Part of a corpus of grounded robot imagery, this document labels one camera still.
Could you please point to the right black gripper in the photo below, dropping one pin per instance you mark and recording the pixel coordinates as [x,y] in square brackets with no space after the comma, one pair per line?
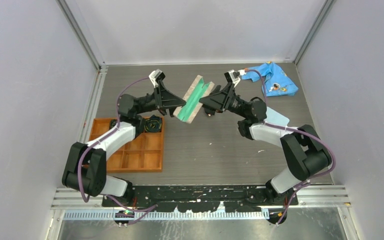
[221,100]

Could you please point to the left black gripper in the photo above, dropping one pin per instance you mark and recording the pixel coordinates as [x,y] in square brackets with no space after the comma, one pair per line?
[163,98]

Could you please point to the beige glasses case green lining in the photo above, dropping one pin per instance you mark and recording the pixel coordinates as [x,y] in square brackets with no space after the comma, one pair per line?
[197,90]

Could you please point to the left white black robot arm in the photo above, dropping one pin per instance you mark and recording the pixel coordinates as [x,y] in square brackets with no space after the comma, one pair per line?
[86,165]

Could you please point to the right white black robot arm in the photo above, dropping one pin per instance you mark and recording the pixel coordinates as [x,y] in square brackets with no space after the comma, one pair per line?
[304,153]

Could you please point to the green yellow patterned rolled item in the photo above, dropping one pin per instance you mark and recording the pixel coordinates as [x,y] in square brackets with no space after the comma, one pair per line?
[153,124]

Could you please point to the orange compartment tray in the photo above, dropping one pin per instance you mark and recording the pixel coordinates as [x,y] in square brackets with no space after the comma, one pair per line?
[142,155]

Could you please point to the dark camouflage rolled item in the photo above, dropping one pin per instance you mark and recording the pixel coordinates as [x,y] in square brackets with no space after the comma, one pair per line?
[113,124]

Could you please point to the light blue lens cloth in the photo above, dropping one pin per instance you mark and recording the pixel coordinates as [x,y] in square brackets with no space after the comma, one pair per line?
[275,118]

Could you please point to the blue patterned cloth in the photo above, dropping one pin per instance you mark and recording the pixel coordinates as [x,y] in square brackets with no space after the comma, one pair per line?
[276,81]

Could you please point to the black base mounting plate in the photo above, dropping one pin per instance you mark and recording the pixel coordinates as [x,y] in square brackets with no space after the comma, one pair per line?
[238,198]

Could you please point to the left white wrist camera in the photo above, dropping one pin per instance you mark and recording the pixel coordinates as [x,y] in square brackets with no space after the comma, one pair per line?
[156,76]

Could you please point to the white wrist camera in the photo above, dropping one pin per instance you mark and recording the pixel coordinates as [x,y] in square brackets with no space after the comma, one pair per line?
[234,76]
[156,76]

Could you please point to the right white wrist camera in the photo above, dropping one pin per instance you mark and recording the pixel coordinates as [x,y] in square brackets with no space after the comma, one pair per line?
[234,76]

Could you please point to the perforated metal cable rail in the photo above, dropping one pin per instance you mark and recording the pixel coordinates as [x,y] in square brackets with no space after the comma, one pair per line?
[126,215]

